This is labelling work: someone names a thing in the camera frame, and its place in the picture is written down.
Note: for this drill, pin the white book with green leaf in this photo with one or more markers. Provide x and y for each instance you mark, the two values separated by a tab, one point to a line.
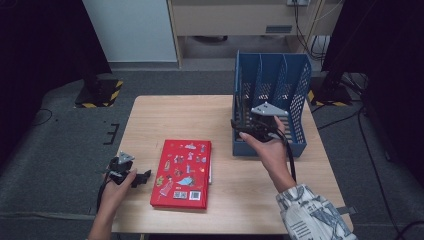
210	176

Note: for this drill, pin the beige wooden cabinet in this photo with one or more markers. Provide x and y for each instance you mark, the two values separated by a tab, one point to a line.
226	18

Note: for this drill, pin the person's right hand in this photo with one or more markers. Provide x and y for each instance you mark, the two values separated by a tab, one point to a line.
275	156

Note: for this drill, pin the red picture book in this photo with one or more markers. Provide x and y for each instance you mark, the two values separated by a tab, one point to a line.
181	173

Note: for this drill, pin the blue plastic file rack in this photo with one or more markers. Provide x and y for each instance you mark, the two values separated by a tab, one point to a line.
248	66

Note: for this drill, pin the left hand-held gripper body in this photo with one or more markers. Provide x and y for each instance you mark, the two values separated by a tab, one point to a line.
125	157

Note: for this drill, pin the striped black stand base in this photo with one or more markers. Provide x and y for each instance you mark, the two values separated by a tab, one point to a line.
333	95
96	93

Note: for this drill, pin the black curtain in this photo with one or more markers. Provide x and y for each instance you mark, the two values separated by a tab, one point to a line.
40	50
393	50

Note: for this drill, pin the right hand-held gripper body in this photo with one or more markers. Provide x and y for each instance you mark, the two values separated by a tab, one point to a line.
266	109

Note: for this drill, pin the white partition panel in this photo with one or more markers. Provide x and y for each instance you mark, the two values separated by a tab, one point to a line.
130	30

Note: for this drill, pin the person's left hand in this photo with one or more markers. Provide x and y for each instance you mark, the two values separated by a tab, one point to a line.
115	196

